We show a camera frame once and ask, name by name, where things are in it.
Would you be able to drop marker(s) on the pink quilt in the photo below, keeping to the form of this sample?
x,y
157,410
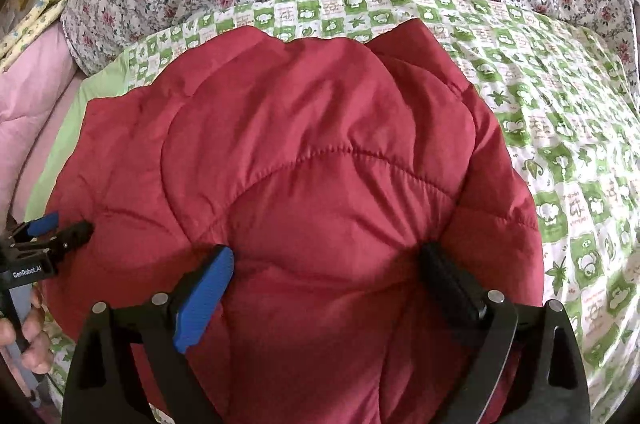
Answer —
x,y
30,119

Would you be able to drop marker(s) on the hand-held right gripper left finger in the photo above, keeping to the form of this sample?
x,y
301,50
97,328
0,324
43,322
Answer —
x,y
205,299

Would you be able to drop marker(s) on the green checked bed sheet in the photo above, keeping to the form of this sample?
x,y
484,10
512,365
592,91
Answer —
x,y
550,104

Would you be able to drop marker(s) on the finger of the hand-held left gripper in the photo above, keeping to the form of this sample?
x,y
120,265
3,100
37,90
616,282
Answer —
x,y
75,235
44,223

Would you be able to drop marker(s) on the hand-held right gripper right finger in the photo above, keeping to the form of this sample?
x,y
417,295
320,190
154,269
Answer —
x,y
450,286

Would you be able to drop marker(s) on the person's left hand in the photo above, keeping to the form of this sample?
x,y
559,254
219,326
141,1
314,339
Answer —
x,y
30,329

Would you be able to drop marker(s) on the red quilted jacket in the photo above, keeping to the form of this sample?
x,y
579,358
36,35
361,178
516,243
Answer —
x,y
320,204

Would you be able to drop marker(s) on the yellow printed cloth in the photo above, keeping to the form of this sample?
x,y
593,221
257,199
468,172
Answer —
x,y
35,19

